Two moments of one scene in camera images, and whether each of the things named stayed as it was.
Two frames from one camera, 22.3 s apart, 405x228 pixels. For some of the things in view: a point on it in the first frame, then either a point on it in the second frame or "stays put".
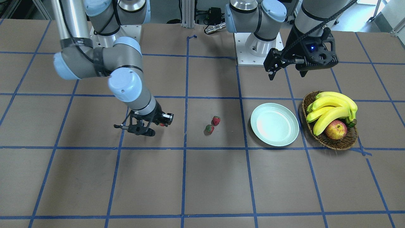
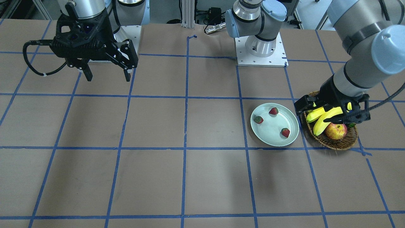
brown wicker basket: x=351 y=138 stays put
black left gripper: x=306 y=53 → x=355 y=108
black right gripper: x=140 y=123 → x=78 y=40
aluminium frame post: x=188 y=13 stays put
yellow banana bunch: x=327 y=105 stays put
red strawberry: x=215 y=120 → x=273 y=110
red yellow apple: x=337 y=130 stays put
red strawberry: x=208 y=129 → x=258 y=119
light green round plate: x=274 y=124 stays put
